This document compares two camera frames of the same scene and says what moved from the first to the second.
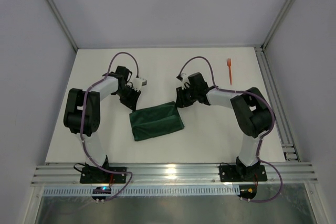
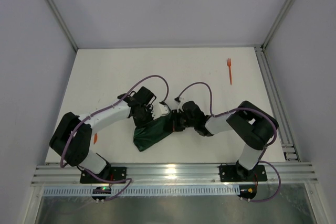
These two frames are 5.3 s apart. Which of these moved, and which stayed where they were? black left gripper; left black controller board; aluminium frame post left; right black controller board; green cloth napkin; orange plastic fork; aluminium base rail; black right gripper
Moved: green cloth napkin; black left gripper; black right gripper
Stayed: right black controller board; orange plastic fork; aluminium base rail; aluminium frame post left; left black controller board
